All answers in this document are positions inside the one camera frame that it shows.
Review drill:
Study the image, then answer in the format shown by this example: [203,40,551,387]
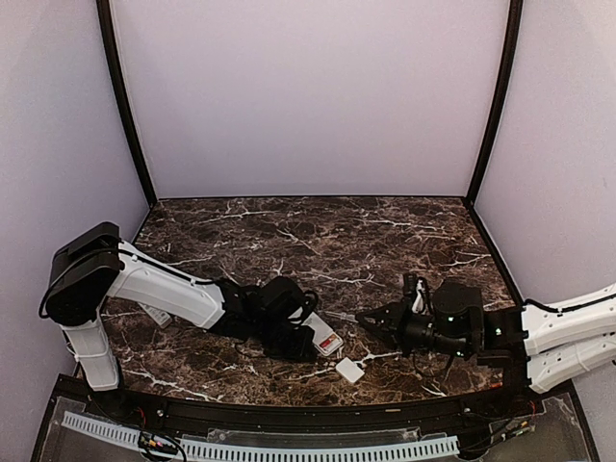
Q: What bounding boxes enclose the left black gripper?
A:
[251,315,317,362]

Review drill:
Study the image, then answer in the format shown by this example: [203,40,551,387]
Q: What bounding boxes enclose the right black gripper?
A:
[356,295,472,358]

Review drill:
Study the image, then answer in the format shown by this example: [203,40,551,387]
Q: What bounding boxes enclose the clear pen screwdriver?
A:
[324,311,358,323]

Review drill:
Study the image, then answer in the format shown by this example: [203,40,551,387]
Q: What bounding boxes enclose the white remote green buttons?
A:
[302,313,344,357]

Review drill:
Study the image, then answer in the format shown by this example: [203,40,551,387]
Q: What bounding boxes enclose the white battery cover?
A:
[335,357,365,384]

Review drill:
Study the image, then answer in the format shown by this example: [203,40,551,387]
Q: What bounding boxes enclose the red yellow battery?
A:
[319,334,342,352]

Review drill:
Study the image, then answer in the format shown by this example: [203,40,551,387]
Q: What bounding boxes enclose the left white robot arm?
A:
[38,221,319,420]

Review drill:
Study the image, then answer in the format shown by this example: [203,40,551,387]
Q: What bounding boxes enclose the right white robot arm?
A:
[355,274,615,418]

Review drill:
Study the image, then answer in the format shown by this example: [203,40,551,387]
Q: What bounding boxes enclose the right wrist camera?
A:
[402,273,432,315]

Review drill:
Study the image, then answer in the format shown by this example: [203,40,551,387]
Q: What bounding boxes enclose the black front table rail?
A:
[88,388,542,441]

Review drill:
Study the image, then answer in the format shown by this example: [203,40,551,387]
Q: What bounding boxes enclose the white slotted cable duct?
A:
[62,411,460,462]

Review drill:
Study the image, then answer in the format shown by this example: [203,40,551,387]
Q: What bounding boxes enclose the right black frame post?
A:
[465,0,524,209]

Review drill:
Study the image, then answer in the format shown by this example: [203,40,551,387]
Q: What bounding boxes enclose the black frame post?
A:
[96,0,158,209]
[465,0,524,209]

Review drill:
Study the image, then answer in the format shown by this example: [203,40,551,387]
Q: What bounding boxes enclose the left black frame post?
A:
[96,0,158,209]

